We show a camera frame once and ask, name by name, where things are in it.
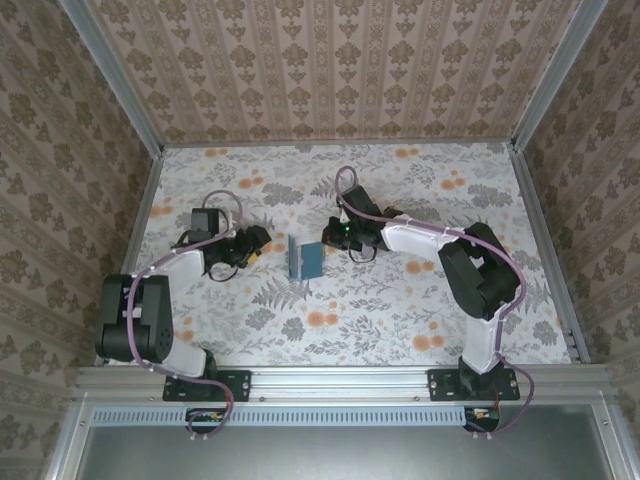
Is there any aluminium frame cross rail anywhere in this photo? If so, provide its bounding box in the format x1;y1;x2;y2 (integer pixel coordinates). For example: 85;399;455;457
74;364;614;401

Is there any floral patterned table cover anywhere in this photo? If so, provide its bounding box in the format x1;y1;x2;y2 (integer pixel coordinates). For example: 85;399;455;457
107;143;575;369

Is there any blue card holder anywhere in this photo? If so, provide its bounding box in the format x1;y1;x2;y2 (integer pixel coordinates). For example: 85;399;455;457
285;234;325;284

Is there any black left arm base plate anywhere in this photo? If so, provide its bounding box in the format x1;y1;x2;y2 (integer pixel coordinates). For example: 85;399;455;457
163;368;252;403

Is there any aluminium frame side rail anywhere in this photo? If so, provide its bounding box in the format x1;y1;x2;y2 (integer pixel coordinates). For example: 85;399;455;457
93;147;167;366
509;142;592;366

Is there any grey slotted cable duct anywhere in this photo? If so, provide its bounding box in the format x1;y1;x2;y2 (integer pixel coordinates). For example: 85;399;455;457
92;405;469;427

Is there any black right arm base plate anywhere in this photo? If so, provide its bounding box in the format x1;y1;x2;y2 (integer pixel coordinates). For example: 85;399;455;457
428;368;519;403

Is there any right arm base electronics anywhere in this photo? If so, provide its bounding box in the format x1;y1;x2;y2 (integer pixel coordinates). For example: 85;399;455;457
463;405;502;434

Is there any aluminium frame post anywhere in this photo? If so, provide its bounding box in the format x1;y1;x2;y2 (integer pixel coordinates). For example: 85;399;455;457
508;0;612;154
59;0;167;156

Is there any thin aluminium table edge rail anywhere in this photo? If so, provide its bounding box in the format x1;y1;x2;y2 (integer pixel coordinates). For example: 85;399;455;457
162;140;516;150

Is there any grey metal sheet panel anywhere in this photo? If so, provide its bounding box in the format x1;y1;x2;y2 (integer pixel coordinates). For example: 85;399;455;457
74;422;614;480

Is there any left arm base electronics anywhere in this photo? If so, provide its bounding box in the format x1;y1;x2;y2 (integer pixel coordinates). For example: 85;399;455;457
185;407;227;435

